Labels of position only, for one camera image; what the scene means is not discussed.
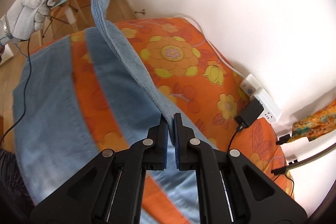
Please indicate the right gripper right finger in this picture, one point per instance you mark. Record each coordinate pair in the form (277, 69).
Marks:
(231, 189)

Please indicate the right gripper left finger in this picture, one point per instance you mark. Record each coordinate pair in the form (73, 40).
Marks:
(109, 188)

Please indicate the light blue denim pants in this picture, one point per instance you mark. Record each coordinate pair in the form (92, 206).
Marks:
(105, 87)

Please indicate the left white gloved hand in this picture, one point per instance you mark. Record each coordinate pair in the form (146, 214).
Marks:
(23, 19)

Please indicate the black power adapter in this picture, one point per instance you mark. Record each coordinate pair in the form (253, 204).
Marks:
(249, 114)

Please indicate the metal door stopper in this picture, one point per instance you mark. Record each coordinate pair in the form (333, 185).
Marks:
(142, 12)

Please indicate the white power strip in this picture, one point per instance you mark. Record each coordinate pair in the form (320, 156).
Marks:
(254, 90)

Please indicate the orange patterned scarf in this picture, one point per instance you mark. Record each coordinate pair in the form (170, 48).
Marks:
(316, 125)

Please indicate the orange floral bedspread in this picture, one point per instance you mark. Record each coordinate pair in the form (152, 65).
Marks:
(257, 142)

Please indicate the silver camera tripod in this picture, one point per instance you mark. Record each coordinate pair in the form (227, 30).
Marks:
(318, 153)

